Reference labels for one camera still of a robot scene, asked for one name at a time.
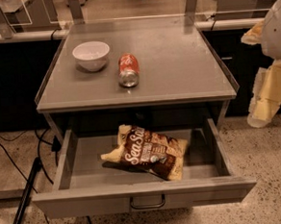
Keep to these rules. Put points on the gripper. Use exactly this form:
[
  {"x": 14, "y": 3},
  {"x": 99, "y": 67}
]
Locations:
[{"x": 277, "y": 35}]

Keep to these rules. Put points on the brown sea salt chip bag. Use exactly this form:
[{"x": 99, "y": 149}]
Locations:
[{"x": 154, "y": 153}]

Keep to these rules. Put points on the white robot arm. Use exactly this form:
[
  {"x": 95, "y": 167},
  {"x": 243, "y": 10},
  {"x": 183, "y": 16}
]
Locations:
[{"x": 271, "y": 33}]

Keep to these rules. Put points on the grey cabinet counter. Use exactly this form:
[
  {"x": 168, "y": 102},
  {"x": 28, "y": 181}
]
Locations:
[{"x": 155, "y": 61}]

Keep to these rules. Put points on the grey open top drawer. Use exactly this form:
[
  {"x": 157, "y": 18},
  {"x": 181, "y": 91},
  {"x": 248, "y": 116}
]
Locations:
[{"x": 84, "y": 185}]

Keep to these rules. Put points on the red soda can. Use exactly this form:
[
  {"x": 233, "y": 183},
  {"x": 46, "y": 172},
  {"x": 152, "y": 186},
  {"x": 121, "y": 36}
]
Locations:
[{"x": 129, "y": 70}]

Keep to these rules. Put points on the white ceramic bowl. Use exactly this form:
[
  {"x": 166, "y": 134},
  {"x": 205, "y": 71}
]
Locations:
[{"x": 92, "y": 55}]

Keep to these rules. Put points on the background desk left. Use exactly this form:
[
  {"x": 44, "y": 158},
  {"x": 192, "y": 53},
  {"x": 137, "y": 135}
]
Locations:
[{"x": 30, "y": 15}]

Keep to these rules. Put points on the black bar on floor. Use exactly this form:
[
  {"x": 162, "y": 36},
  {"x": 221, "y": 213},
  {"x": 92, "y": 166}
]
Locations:
[{"x": 36, "y": 167}]

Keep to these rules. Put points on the white horizontal rail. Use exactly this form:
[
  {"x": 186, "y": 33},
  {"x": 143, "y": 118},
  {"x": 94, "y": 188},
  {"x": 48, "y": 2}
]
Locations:
[{"x": 203, "y": 26}]

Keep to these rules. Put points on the grey right support post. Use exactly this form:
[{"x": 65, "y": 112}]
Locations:
[{"x": 190, "y": 9}]

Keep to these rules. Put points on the black drawer handle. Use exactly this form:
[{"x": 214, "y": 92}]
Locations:
[{"x": 147, "y": 202}]

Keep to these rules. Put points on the grey middle support post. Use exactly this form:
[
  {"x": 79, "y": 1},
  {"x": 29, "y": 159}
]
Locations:
[{"x": 77, "y": 13}]

